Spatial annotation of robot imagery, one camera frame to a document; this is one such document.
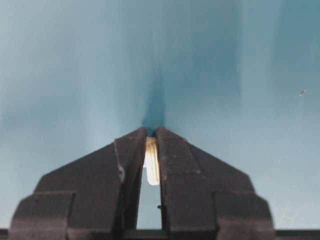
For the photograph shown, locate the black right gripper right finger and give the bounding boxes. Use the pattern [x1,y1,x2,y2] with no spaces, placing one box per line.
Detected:
[156,127,275,240]

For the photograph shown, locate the small wooden dowel rod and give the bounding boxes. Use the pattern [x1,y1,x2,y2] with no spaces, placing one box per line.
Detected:
[143,137,160,186]

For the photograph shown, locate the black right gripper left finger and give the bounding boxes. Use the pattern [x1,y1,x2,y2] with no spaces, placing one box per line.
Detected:
[8,127,147,240]

